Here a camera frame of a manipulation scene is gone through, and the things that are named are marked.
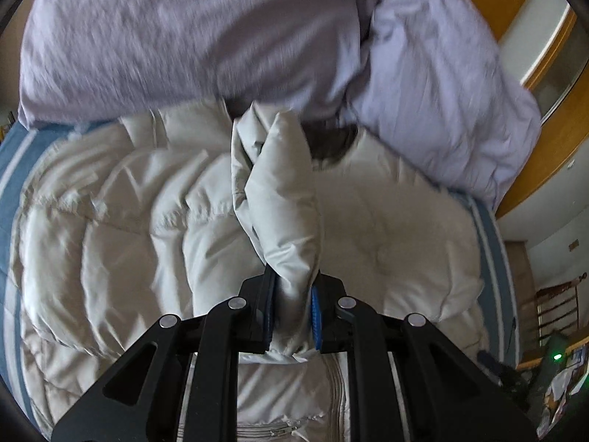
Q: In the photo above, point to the blue white striped bed sheet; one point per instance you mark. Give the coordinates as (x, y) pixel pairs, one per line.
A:
(13, 170)

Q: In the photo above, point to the wooden rack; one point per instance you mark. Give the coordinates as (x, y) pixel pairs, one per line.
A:
(559, 306)

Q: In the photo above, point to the black object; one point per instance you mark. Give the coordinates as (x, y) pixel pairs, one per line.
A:
(504, 373)

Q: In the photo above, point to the white puffer jacket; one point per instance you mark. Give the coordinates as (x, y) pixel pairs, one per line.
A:
(138, 239)

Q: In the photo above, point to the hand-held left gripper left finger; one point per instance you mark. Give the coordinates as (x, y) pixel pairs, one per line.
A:
(271, 315)

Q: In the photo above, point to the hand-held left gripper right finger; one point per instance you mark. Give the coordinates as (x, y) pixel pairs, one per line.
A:
(315, 317)

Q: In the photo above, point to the dark device with green light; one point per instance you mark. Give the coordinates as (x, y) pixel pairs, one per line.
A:
(559, 354)

